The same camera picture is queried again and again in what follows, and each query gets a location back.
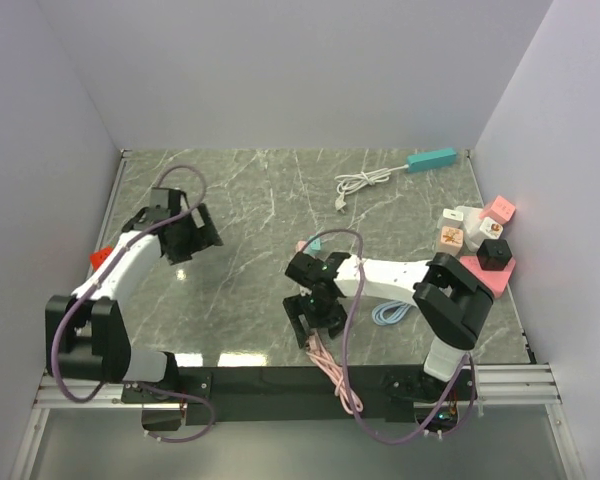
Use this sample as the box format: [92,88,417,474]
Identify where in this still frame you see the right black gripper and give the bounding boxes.
[284,288,351,347]

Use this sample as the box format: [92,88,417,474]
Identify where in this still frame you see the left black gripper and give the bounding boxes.
[167,203,222,265]

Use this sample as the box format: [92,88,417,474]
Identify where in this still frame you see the teal charger plug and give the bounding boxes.
[304,238,322,255]

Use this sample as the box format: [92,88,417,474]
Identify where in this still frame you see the light blue power strip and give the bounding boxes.
[371,301,411,326]

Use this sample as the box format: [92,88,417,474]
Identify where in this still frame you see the peach cartoon charger plug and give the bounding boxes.
[436,226,464,256]

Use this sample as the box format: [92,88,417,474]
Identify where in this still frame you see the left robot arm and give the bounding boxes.
[45,187,223,402]

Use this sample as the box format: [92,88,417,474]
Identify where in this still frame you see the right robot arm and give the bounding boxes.
[283,252,494,399]

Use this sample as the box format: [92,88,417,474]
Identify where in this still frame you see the red cube socket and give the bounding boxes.
[89,246,114,271]

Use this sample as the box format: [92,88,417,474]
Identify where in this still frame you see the black cube plug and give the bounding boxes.
[476,239,513,271]

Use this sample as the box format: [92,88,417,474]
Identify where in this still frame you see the white cartoon charger plug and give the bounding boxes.
[472,217,503,246]

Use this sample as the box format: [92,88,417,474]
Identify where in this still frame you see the pink cube socket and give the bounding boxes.
[479,195,516,225]

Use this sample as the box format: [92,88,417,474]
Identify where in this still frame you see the white triangular power strip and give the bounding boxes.
[455,206,481,252]

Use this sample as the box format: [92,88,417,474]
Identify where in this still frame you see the teal power strip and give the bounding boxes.
[406,148,457,173]

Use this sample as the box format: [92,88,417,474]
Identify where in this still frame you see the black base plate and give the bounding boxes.
[121,365,446,431]

